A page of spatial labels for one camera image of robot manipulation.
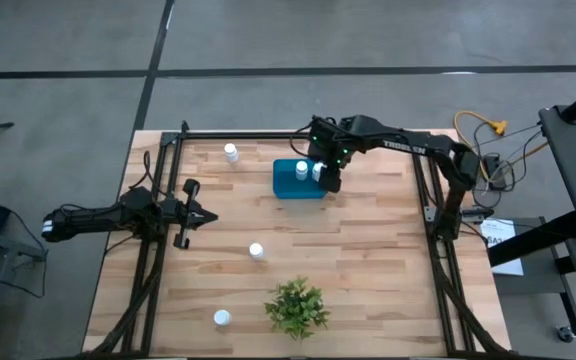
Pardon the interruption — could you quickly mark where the yellow extension cable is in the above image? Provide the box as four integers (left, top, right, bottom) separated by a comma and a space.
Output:
453, 110, 508, 184

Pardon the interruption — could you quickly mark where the black aluminium table frame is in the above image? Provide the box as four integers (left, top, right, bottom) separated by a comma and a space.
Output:
87, 119, 512, 360

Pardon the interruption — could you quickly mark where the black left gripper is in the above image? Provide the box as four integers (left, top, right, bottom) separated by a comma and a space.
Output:
160, 178, 218, 250

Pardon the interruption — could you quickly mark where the white paper sheet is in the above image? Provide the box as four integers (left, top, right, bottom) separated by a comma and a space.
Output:
478, 217, 525, 277

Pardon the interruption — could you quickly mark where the grey metal stand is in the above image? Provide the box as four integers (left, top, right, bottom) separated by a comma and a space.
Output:
0, 227, 49, 360

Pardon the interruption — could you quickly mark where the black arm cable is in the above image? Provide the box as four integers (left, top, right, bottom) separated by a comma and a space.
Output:
140, 149, 169, 199

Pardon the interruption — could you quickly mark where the blue plastic basket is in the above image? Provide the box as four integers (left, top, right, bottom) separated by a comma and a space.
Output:
272, 158, 330, 201

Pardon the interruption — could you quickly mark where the black power strip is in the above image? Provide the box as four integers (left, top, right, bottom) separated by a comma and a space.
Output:
482, 153, 508, 191

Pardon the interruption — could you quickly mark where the green plant in white pot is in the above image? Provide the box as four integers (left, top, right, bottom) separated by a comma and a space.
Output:
263, 275, 331, 341

